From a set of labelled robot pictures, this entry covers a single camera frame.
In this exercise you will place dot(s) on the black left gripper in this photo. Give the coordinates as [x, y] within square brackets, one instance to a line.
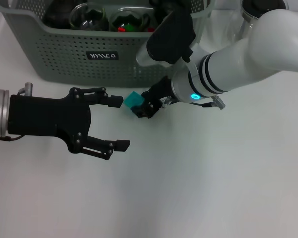
[47, 116]

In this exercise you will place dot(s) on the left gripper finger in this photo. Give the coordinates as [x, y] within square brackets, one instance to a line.
[121, 145]

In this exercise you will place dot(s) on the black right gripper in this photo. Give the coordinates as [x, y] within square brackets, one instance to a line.
[161, 93]

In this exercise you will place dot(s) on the cyan square toy brick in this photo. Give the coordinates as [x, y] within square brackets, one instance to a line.
[132, 100]

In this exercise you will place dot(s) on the small red toy brick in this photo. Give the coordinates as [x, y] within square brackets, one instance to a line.
[121, 29]

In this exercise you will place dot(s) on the long dark red toy brick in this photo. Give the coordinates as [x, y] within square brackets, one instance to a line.
[151, 29]

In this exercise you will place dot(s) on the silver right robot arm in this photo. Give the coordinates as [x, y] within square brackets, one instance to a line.
[238, 64]

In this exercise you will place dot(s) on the grey perforated storage bin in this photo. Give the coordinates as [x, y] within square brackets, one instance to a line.
[64, 62]

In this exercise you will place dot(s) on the clear glass flask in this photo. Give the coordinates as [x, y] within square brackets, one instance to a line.
[250, 15]

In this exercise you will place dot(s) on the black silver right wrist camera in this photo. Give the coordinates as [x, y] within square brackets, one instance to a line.
[173, 39]

